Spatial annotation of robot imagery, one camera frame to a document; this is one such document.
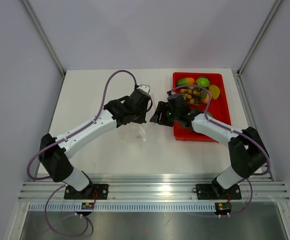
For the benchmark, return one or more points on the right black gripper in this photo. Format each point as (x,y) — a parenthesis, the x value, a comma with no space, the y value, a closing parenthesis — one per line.
(162,107)

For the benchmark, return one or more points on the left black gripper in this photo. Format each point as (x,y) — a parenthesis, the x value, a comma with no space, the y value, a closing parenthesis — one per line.
(142,119)

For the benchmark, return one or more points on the clear zip top bag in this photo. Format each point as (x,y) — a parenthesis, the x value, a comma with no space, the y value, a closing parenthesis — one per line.
(132,132)

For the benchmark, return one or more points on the orange peach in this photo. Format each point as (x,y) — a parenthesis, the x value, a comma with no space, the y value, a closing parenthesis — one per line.
(205,96)

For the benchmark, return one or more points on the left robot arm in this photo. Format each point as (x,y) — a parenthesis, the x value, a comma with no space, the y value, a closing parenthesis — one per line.
(57,151)

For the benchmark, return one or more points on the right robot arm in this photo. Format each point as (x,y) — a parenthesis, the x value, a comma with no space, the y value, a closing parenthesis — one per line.
(246,150)

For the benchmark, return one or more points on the brown longan bunch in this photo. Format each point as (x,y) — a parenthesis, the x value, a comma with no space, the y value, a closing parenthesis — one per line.
(192,95)

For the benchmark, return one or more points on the green orange mango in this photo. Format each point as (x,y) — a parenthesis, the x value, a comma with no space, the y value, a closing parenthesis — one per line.
(186,81)

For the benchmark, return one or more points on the green round fruit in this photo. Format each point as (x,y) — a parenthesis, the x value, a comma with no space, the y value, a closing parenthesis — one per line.
(203,82)

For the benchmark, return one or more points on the red plastic tray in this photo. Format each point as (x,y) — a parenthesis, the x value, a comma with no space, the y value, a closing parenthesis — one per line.
(218,108)

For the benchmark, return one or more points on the yellow star fruit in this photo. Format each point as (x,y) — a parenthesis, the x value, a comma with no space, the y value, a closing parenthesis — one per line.
(215,91)

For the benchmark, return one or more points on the right controller board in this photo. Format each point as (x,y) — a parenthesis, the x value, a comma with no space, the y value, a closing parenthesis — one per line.
(223,208)

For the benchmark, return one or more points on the controller board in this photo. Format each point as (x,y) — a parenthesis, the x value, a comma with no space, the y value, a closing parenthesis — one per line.
(87,206)
(223,208)

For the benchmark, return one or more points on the left controller board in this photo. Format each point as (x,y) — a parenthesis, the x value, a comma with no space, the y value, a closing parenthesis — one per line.
(87,206)

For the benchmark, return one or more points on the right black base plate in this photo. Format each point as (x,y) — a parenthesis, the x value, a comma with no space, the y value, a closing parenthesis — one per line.
(204,191)

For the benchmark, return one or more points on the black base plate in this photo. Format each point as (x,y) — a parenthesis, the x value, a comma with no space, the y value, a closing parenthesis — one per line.
(96,191)
(204,191)

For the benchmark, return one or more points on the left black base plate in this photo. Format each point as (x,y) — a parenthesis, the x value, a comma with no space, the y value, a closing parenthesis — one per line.
(96,191)

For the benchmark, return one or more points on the aluminium rail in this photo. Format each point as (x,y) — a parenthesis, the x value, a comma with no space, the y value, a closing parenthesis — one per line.
(157,188)

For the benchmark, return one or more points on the white slotted cable duct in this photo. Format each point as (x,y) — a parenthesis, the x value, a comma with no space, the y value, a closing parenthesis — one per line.
(182,207)

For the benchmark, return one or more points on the left frame post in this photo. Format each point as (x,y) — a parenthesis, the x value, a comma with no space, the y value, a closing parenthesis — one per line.
(43,36)

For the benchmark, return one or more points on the frame post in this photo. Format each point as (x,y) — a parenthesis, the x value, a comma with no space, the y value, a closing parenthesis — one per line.
(43,36)
(260,35)

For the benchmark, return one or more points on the right frame post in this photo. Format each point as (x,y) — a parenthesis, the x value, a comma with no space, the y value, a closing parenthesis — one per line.
(260,35)

